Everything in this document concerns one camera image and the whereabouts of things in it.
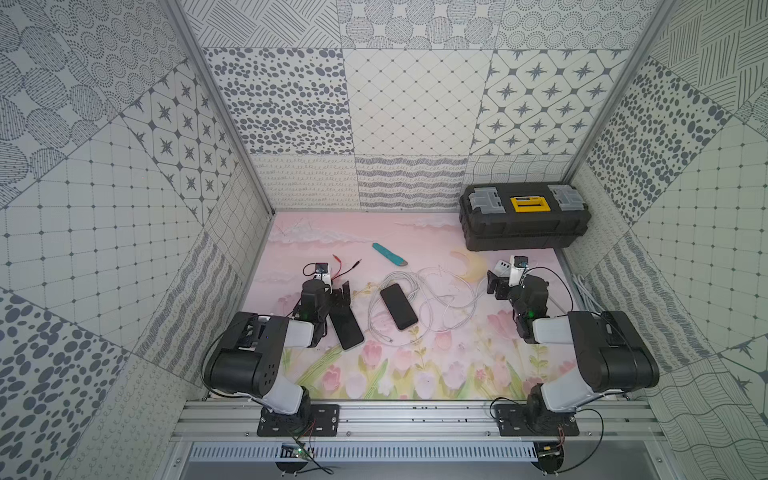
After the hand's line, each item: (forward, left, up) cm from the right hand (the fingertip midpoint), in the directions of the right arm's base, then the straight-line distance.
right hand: (504, 274), depth 95 cm
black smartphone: (-10, +34, -4) cm, 36 cm away
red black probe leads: (+4, +55, -6) cm, 55 cm away
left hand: (-2, +58, +1) cm, 58 cm away
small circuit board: (-47, +59, -7) cm, 76 cm away
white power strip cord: (-6, -29, -7) cm, 30 cm away
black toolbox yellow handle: (+17, -7, +10) cm, 21 cm away
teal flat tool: (+9, +34, -6) cm, 36 cm away
